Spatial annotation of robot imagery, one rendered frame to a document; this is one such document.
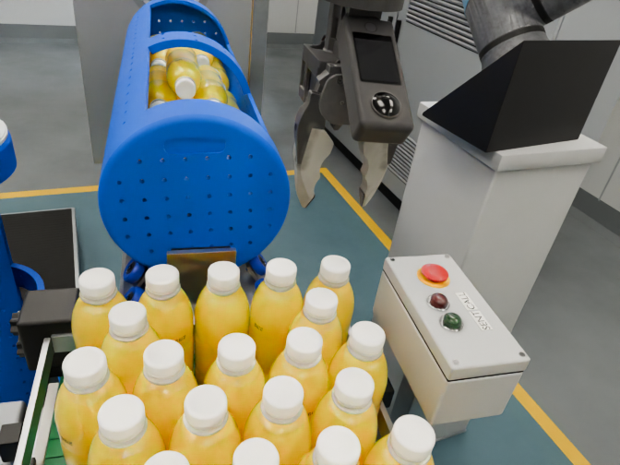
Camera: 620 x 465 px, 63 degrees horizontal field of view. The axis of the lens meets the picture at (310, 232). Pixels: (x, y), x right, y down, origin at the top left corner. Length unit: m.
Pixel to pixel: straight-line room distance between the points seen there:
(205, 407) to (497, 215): 0.92
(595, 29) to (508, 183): 1.23
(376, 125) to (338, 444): 0.27
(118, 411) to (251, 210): 0.41
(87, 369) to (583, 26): 2.10
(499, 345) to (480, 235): 0.66
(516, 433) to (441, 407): 1.46
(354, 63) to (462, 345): 0.34
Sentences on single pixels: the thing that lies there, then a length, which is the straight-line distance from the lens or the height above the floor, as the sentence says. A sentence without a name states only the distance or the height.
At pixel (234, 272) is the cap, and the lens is 0.63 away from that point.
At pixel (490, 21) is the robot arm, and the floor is 1.31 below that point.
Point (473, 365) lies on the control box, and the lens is 0.59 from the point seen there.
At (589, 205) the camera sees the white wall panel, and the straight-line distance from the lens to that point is 3.68.
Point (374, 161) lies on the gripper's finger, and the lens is 0.51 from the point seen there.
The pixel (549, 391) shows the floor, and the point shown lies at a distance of 2.29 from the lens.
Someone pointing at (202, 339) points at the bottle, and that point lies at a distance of 0.67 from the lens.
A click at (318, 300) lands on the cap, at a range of 0.60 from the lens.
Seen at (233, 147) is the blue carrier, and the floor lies 1.19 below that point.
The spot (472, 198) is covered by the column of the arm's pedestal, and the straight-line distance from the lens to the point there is 1.23.
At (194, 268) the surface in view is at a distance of 0.76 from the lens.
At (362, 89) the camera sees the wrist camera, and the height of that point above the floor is 1.38.
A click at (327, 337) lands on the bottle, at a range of 0.61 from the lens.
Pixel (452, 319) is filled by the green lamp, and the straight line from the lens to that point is 0.62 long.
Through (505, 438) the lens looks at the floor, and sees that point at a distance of 2.04.
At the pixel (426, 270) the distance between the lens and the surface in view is 0.68.
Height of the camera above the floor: 1.50
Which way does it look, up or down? 33 degrees down
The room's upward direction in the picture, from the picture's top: 8 degrees clockwise
